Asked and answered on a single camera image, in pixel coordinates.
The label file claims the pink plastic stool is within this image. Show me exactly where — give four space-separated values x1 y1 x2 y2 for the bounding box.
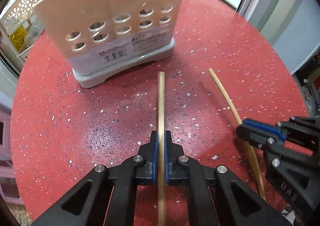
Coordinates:
0 112 23 205

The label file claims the beige utensil holder grey base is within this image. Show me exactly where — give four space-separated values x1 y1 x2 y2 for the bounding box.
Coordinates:
34 0 182 88

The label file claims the beige plastic basket rack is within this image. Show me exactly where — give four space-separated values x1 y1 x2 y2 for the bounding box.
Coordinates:
1 0 42 63

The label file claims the brass chopstick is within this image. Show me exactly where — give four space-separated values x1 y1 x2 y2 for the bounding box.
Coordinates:
157 71 166 226
208 67 267 201

